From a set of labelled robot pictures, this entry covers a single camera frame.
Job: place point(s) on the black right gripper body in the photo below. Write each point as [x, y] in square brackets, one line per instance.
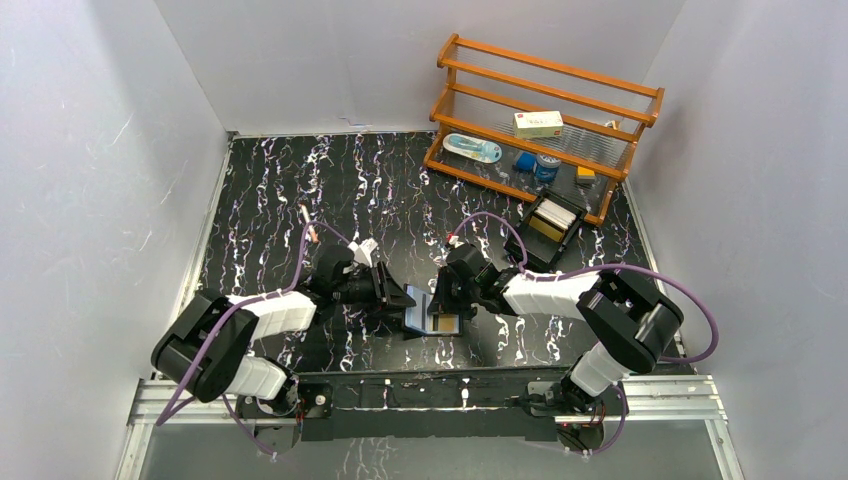
[461, 296]

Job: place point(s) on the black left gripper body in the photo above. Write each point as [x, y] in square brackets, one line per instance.
[385, 285]

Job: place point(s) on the black leather card holder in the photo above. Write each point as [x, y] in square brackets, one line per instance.
[416, 322]

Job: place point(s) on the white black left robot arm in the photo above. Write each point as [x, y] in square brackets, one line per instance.
[206, 348]

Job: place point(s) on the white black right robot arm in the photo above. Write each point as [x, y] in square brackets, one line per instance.
[631, 319]

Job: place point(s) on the black tray with cards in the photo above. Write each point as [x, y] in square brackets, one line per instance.
[544, 232]

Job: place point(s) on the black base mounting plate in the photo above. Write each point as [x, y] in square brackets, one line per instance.
[569, 427]

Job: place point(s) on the small pen on table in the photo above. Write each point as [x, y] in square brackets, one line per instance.
[309, 226]

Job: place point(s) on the white blue packaged item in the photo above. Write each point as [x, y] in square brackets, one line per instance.
[476, 149]

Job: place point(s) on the small blue cube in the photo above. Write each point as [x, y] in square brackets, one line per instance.
[525, 162]

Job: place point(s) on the blue round container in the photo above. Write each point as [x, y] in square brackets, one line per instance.
[546, 168]

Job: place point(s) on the orange wooden shelf rack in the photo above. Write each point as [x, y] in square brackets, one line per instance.
[604, 118]

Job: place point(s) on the white cardboard box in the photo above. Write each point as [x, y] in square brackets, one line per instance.
[538, 124]

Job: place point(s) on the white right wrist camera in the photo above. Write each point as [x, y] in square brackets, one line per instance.
[453, 241]

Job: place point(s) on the aluminium frame rail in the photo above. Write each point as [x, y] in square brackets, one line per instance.
[650, 398]

